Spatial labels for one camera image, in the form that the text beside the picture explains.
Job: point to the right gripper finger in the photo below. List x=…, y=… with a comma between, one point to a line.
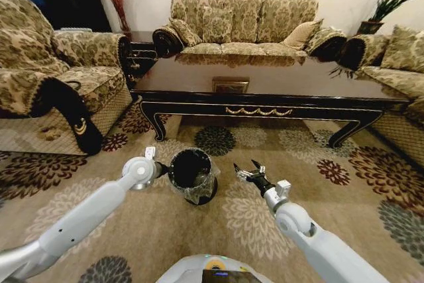
x=259, y=169
x=242, y=175

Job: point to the black trash bin clear liner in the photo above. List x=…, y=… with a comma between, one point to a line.
x=190, y=177

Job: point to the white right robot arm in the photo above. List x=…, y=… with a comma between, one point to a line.
x=318, y=243

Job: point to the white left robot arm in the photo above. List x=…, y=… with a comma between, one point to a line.
x=83, y=210

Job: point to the floral patterned rug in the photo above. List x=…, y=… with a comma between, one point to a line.
x=172, y=230

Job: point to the gold decorative box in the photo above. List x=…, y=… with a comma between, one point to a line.
x=230, y=85

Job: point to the dark wooden coffee table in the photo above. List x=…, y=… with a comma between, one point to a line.
x=265, y=74

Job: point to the dark wooden side table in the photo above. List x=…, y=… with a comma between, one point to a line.
x=140, y=51

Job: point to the floral cushion with fringe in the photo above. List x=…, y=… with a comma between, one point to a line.
x=183, y=32

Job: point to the plain beige cushion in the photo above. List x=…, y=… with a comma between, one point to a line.
x=303, y=35

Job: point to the floral square cushion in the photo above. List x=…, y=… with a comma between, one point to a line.
x=217, y=25

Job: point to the floral armchair black trim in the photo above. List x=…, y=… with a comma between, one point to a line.
x=39, y=74

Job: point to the floral three-seat sofa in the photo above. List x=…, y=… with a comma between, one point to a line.
x=245, y=14

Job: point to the floral sofa black armrest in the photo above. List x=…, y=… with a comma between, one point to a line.
x=394, y=84

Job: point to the large floral cushion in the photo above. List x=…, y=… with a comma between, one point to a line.
x=405, y=49

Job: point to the green plant in pot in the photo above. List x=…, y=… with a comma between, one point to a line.
x=386, y=4

